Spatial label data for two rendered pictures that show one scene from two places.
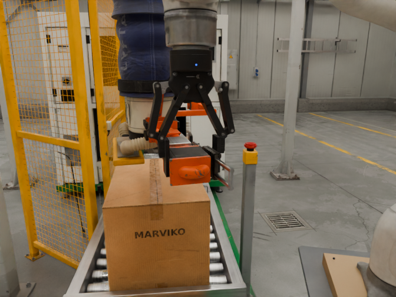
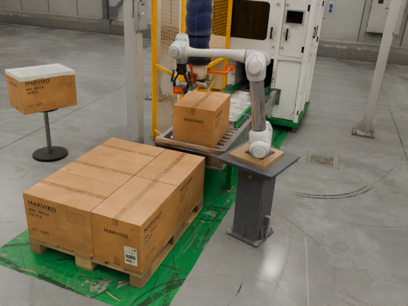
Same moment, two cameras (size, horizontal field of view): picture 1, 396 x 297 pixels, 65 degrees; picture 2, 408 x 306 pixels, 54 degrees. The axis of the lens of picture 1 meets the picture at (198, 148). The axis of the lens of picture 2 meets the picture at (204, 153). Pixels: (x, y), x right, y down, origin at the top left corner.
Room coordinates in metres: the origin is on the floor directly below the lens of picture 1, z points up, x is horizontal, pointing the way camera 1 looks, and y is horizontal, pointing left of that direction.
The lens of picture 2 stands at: (-2.06, -1.46, 2.12)
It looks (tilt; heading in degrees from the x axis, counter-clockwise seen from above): 25 degrees down; 25
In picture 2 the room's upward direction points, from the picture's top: 3 degrees clockwise
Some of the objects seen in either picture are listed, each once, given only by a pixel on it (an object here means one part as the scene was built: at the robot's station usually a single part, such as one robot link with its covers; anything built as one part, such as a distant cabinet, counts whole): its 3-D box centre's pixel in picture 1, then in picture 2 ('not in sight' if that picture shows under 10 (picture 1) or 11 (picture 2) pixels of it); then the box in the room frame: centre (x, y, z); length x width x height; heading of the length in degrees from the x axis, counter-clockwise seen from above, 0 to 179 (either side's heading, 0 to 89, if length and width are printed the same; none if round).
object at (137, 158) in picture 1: (126, 145); not in sight; (1.11, 0.27, 1.16); 0.34 x 0.10 x 0.05; 15
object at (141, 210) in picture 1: (157, 215); (202, 118); (1.35, 0.20, 0.75); 0.60 x 0.40 x 0.40; 9
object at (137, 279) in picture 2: not in sight; (125, 220); (0.31, 0.39, 0.07); 1.20 x 1.00 x 0.14; 5
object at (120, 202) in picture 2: not in sight; (124, 193); (0.31, 0.39, 0.34); 1.20 x 1.00 x 0.40; 5
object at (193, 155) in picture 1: (185, 164); (179, 89); (0.56, 0.02, 1.26); 0.08 x 0.07 x 0.05; 15
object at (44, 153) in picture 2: not in sight; (47, 130); (1.04, 2.03, 0.31); 0.40 x 0.40 x 0.62
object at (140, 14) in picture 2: not in sight; (141, 15); (1.66, 1.14, 1.62); 0.20 x 0.05 x 0.30; 5
